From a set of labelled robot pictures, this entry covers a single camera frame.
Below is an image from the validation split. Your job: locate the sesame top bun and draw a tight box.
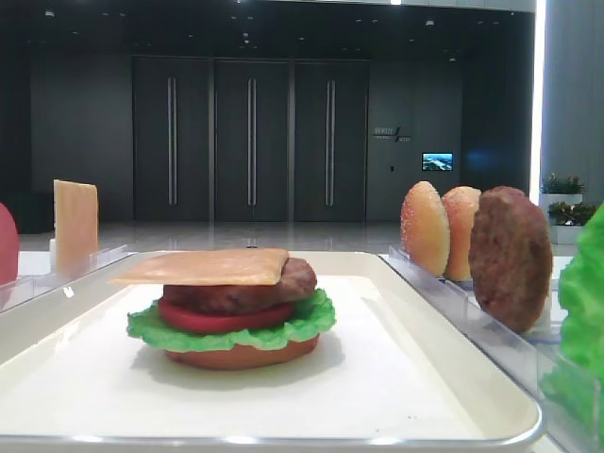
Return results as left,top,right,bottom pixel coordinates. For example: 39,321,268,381
400,180,450,277

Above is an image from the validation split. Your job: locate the brown meat patty on tray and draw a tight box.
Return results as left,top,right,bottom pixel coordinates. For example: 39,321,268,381
162,258,317,315

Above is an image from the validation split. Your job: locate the orange cheese slice on tray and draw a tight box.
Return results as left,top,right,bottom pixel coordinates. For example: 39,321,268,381
113,248,290,286

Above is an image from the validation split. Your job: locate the green lettuce on tray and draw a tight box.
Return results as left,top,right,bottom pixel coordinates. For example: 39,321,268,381
126,289,336,352

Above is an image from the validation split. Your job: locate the red tomato slice on tray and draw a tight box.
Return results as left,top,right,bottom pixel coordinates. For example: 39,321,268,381
158,298,294,334

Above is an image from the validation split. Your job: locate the upright brown meat patty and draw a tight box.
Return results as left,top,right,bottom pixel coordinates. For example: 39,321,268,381
469,186,553,333

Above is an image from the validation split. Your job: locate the upright cheese slice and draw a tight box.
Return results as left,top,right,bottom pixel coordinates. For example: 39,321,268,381
53,179,99,274

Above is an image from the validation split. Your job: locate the upright red tomato slice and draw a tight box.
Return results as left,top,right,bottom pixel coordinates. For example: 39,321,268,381
0,204,20,285

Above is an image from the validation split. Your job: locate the upright green lettuce leaf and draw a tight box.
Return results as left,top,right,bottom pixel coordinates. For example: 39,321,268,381
542,208,603,436

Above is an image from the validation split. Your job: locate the dark triple door panel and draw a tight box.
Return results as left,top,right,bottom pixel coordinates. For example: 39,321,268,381
133,58,368,222

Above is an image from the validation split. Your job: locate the bottom bun on tray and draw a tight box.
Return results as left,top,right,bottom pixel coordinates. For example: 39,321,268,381
166,336,320,371

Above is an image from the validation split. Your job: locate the white rectangular tray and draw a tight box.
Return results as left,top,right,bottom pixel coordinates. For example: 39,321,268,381
1,251,544,452

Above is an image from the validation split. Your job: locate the white flower planter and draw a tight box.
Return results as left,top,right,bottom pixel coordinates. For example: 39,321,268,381
539,173,597,245

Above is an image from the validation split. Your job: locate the clear right acrylic rack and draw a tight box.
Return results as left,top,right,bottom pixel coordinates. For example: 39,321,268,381
386,246,603,452

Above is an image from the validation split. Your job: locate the clear acrylic rack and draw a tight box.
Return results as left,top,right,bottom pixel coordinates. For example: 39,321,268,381
1,244,129,311
386,246,603,452

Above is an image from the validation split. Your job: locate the clear left acrylic rack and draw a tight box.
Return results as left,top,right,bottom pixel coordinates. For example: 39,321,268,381
1,244,129,311

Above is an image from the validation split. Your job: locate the small wall display screen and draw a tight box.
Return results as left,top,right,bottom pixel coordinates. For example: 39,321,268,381
422,153,453,172

